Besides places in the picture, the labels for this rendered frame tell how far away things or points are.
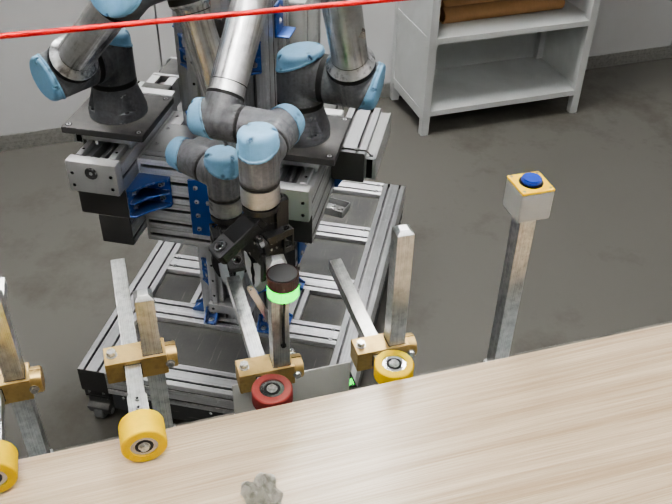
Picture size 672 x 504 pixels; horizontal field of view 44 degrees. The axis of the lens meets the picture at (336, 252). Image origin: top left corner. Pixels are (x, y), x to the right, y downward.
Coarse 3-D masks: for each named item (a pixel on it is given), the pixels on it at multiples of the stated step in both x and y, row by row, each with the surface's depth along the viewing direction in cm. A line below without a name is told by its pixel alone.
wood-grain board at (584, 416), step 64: (384, 384) 162; (448, 384) 162; (512, 384) 162; (576, 384) 163; (640, 384) 163; (192, 448) 149; (256, 448) 149; (320, 448) 149; (384, 448) 149; (448, 448) 150; (512, 448) 150; (576, 448) 150; (640, 448) 150
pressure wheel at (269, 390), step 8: (264, 376) 162; (272, 376) 162; (280, 376) 162; (256, 384) 160; (264, 384) 161; (272, 384) 160; (280, 384) 161; (288, 384) 160; (256, 392) 159; (264, 392) 159; (272, 392) 159; (280, 392) 159; (288, 392) 159; (256, 400) 158; (264, 400) 157; (272, 400) 157; (280, 400) 157; (288, 400) 158; (256, 408) 159
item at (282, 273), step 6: (282, 264) 153; (270, 270) 151; (276, 270) 151; (282, 270) 151; (288, 270) 151; (294, 270) 151; (270, 276) 150; (276, 276) 150; (282, 276) 150; (288, 276) 150; (294, 276) 150; (282, 282) 149; (288, 282) 149; (282, 312) 157; (282, 318) 160; (282, 324) 161; (282, 330) 162; (282, 336) 164; (282, 342) 165
